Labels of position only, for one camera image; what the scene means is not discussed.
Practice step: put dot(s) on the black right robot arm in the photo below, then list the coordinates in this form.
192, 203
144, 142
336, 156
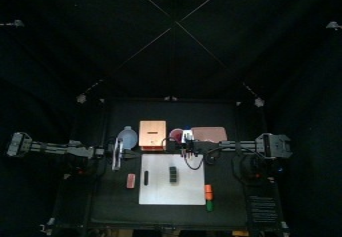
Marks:
241, 146

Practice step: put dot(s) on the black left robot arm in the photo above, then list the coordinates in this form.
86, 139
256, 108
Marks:
49, 146

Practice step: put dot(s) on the red plastic cup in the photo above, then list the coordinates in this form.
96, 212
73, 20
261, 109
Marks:
176, 135

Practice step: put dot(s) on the grey bowl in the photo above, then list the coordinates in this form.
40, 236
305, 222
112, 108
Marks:
129, 136

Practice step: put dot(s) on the pink rectangular tray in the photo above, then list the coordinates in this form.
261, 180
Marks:
212, 134

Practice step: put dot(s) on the wooden box with red drawer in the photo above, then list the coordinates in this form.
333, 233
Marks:
153, 131

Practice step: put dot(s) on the red topped white toy block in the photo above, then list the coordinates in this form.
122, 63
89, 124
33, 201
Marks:
132, 181

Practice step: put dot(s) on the white cutting board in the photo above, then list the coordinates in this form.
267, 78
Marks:
188, 191

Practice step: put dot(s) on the orange toy carrot green top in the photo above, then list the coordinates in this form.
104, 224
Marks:
209, 191

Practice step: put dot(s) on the black panel with white text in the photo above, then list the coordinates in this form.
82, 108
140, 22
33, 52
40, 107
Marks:
263, 211

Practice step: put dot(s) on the grey pole foot bracket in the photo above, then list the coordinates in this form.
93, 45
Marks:
170, 98

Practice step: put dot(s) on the grey wall bracket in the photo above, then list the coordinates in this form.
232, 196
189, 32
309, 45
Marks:
18, 23
332, 25

